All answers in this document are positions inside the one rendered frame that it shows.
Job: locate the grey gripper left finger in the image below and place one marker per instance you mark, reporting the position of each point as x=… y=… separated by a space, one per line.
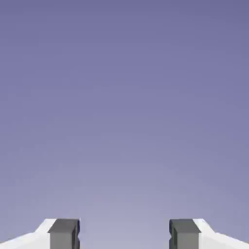
x=61 y=235

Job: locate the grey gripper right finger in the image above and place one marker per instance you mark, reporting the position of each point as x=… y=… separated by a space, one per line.
x=186 y=235

